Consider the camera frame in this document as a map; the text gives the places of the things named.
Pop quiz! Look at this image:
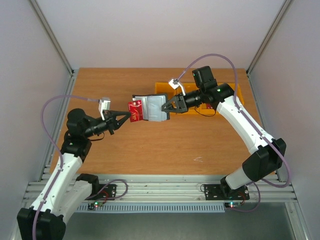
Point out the grey slotted cable duct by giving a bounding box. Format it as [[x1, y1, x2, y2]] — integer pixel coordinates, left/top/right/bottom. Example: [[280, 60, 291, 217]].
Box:
[[75, 202, 225, 214]]

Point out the yellow bin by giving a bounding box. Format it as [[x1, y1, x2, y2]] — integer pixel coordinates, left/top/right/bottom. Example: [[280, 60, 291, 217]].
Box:
[[176, 83, 201, 115], [154, 82, 177, 100], [229, 83, 245, 105], [197, 103, 219, 117]]

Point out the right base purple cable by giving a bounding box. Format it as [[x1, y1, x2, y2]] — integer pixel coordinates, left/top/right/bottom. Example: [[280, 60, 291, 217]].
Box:
[[224, 181, 261, 213]]

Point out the black leather card holder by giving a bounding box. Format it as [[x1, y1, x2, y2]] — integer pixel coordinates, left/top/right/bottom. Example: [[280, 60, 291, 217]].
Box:
[[132, 93, 170, 122]]

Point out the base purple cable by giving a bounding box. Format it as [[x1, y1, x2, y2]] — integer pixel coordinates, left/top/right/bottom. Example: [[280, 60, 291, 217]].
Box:
[[84, 179, 129, 201], [224, 181, 261, 213]]

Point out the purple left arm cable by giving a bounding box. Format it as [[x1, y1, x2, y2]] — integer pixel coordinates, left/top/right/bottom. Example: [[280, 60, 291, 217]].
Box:
[[32, 94, 101, 240]]

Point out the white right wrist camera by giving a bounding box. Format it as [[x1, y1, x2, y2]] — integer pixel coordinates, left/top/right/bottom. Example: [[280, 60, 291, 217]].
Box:
[[168, 78, 186, 96]]

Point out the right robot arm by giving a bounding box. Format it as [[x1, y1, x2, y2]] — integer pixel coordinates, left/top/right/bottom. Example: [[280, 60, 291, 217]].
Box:
[[161, 66, 286, 199]]

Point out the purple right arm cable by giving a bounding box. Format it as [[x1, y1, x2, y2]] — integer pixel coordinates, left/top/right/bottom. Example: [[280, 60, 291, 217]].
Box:
[[174, 53, 293, 188]]

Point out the aluminium frame post left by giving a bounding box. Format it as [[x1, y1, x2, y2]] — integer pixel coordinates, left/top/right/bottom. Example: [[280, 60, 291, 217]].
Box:
[[27, 0, 76, 76]]

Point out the aluminium frame post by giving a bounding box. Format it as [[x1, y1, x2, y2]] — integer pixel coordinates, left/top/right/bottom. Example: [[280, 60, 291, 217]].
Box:
[[27, 0, 76, 76], [246, 0, 293, 76]]

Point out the aluminium frame post right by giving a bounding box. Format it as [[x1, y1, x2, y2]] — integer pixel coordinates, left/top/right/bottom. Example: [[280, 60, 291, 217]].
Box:
[[246, 0, 293, 76]]

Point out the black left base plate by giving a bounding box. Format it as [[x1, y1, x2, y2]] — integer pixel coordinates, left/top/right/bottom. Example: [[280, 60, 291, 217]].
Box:
[[95, 184, 117, 201]]

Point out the red VIP card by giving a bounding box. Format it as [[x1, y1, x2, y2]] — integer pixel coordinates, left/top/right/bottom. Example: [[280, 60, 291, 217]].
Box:
[[127, 99, 146, 123]]

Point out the red card in bin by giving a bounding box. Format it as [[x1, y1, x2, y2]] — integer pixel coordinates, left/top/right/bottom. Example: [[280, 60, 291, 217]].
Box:
[[206, 103, 214, 110]]

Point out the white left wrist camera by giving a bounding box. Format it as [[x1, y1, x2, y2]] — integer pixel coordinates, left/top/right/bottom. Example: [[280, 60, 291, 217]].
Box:
[[98, 97, 111, 121]]

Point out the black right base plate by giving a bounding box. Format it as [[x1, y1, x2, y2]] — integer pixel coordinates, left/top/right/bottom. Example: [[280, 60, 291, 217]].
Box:
[[200, 184, 250, 201]]

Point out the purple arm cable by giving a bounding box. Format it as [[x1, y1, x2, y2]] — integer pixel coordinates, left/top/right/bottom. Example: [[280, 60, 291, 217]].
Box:
[[174, 53, 293, 188], [32, 94, 101, 240]]

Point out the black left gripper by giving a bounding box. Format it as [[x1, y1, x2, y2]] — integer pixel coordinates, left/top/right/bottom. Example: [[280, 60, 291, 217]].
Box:
[[83, 110, 131, 138]]

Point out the aluminium rail base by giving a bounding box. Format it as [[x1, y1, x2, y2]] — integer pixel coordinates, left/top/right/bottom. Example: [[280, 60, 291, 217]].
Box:
[[22, 173, 298, 203]]

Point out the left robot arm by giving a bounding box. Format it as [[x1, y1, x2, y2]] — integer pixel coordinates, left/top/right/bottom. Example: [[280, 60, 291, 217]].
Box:
[[17, 108, 131, 240]]

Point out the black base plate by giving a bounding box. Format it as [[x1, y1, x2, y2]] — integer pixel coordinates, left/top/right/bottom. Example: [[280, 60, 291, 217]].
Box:
[[95, 184, 117, 201], [200, 184, 250, 201]]

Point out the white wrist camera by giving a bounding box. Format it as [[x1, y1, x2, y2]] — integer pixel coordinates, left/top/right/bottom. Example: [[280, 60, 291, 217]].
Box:
[[168, 78, 186, 96], [98, 97, 111, 121]]

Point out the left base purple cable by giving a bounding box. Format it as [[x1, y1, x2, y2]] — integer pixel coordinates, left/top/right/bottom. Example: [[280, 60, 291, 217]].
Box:
[[84, 179, 129, 201]]

